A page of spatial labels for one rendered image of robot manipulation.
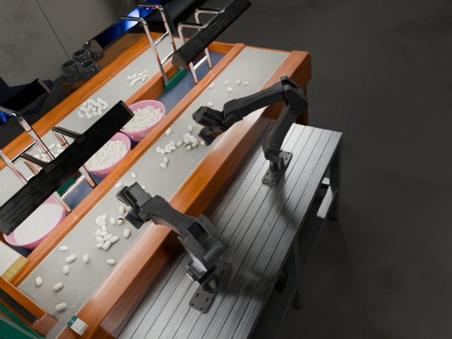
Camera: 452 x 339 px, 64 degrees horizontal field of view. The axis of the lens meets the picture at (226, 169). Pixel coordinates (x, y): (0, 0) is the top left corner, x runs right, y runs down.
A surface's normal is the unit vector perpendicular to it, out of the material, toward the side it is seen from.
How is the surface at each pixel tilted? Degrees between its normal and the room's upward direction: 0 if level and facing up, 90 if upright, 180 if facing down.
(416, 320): 0
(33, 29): 90
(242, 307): 0
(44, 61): 90
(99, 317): 0
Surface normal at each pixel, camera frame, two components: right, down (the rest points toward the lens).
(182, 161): -0.19, -0.67
